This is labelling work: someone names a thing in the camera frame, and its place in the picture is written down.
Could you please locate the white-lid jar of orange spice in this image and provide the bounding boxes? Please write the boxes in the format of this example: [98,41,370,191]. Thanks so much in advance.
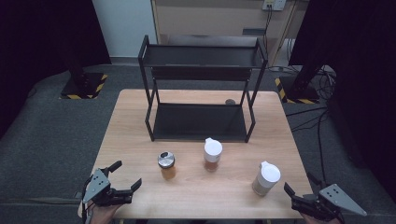
[204,137,223,173]

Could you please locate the person's right hand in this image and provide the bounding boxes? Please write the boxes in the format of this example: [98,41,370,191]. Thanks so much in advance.
[299,211,344,224]

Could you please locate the silver-lid jar of yellow spice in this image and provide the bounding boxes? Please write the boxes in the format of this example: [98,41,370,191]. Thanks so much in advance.
[157,151,177,181]

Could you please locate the white-lid jar of grey spice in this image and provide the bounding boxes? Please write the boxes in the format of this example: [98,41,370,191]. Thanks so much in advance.
[251,161,282,197]

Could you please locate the black two-tier metal rack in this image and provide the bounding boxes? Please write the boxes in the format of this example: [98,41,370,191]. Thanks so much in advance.
[137,35,269,144]

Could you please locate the black cable at socket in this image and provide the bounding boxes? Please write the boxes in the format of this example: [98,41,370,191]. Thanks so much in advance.
[262,5,274,52]

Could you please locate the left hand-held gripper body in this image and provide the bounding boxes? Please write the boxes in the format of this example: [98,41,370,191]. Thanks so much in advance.
[82,168,135,207]

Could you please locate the black stand with striped base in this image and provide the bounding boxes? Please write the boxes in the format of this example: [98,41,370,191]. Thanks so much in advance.
[59,55,109,101]
[274,62,322,105]

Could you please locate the dark curtain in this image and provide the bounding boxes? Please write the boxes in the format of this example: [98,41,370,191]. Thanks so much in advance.
[0,0,112,139]
[288,0,396,195]

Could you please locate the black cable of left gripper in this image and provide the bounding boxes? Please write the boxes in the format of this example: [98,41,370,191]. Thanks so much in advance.
[80,175,95,224]

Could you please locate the person's left hand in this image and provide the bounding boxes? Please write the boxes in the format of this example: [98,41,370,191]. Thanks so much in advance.
[88,202,123,224]

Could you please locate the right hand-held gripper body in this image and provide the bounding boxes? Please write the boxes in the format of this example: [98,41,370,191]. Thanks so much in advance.
[290,183,368,222]

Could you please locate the beige wooden cabinet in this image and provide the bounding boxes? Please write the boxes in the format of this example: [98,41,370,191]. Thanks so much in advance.
[150,0,310,67]

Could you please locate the white wall socket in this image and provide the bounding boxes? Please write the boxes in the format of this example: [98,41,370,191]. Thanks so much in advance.
[262,0,287,12]

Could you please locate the black floor cables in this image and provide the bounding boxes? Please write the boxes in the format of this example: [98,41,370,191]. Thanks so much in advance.
[285,66,338,186]

